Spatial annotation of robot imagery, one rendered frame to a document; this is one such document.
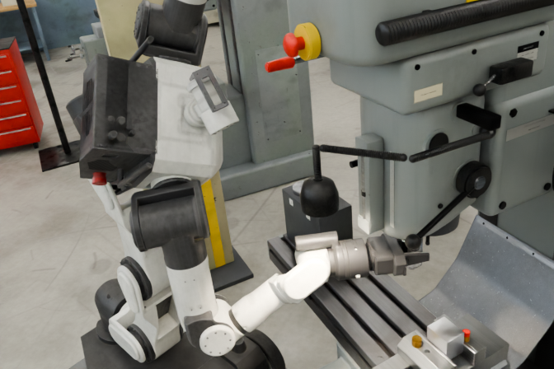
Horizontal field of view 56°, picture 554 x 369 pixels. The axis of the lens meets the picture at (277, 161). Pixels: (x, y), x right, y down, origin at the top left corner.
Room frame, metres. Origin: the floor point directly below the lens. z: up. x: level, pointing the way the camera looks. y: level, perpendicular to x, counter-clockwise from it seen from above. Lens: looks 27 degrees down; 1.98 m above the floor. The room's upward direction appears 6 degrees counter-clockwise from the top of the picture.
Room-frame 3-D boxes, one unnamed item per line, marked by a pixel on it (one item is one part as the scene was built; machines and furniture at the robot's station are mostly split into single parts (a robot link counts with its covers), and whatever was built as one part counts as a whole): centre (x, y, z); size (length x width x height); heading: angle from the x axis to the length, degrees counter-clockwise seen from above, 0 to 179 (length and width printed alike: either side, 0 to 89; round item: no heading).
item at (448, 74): (0.97, -0.32, 1.68); 0.34 x 0.24 x 0.10; 114
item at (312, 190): (0.83, -0.07, 1.49); 0.07 x 0.07 x 0.06
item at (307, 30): (0.86, -0.07, 1.76); 0.06 x 0.02 x 0.06; 24
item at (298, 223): (1.39, -0.11, 1.05); 0.22 x 0.12 x 0.20; 26
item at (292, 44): (0.85, -0.05, 1.76); 0.04 x 0.03 x 0.04; 24
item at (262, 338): (1.37, 0.13, 0.50); 0.20 x 0.05 x 0.20; 43
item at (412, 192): (0.95, -0.29, 1.47); 0.21 x 0.19 x 0.32; 24
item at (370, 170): (0.91, -0.18, 1.45); 0.04 x 0.04 x 0.21; 24
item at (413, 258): (0.92, -0.28, 1.23); 0.06 x 0.02 x 0.03; 92
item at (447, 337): (0.84, -0.33, 1.06); 0.06 x 0.05 x 0.06; 27
